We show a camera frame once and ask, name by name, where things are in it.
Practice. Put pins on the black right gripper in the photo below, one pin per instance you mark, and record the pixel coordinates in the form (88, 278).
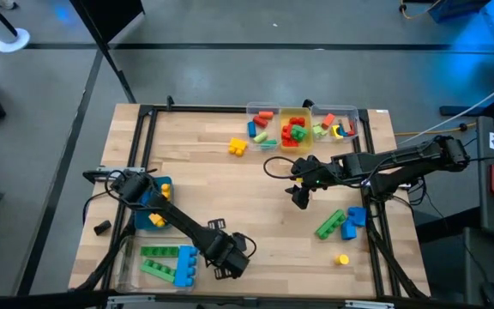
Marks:
(324, 173)

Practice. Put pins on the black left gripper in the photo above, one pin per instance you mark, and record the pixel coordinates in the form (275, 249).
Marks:
(229, 255)

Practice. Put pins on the long blue four-stud block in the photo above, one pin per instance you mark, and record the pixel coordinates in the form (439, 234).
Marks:
(185, 266)

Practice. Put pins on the green two-stud block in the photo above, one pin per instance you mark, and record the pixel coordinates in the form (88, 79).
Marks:
(299, 133)

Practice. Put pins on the red two-stud block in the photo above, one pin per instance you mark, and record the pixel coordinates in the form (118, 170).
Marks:
(297, 122)

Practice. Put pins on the light green cylinder block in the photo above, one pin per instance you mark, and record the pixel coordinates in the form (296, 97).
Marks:
(260, 137)

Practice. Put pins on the long green four-stud block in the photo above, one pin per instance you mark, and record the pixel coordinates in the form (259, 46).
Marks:
(330, 224)
(157, 269)
(159, 252)

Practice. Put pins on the blue arch block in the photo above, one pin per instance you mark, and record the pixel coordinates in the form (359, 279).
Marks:
(342, 132)

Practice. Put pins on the red arch block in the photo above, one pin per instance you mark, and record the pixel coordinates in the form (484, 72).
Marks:
(351, 131)

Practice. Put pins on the beige arch block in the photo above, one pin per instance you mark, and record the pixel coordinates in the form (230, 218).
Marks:
(346, 123)

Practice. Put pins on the blue cylinder block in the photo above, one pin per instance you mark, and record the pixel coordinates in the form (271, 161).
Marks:
(252, 129)

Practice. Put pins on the red cylinder block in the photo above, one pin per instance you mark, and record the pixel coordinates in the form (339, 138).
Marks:
(260, 122)

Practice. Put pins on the yellow four-stud block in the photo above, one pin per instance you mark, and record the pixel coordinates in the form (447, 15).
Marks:
(237, 147)

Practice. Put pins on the orange cylinder block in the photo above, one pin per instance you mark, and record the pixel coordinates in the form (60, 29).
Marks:
(266, 115)

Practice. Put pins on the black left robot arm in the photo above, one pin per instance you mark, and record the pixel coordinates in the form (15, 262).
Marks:
(178, 221)

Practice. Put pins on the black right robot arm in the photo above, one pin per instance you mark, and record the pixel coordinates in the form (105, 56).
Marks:
(401, 156)

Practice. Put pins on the yellow plastic bin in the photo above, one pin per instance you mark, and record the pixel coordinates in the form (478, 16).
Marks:
(287, 112)

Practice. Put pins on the blue plastic bin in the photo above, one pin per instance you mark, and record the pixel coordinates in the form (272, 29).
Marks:
(144, 223)

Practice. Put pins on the yellow cylinder block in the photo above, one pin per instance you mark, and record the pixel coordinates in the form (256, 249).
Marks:
(341, 259)

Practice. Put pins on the large clear plastic bin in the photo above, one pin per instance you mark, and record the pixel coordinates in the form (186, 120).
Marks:
(129, 279)

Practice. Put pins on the small black object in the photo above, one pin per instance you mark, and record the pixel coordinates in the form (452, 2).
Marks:
(102, 228)

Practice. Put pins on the black front beam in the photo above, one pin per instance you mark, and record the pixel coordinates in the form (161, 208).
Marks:
(37, 300)

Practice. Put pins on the blue box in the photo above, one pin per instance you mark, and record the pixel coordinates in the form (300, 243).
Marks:
(453, 8)

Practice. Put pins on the black partition board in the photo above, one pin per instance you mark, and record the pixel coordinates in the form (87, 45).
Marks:
(110, 13)

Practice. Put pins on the white pole stand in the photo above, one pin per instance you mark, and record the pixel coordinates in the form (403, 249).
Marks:
(13, 40)

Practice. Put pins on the black clamp bracket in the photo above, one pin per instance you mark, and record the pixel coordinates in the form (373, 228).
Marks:
(94, 175)

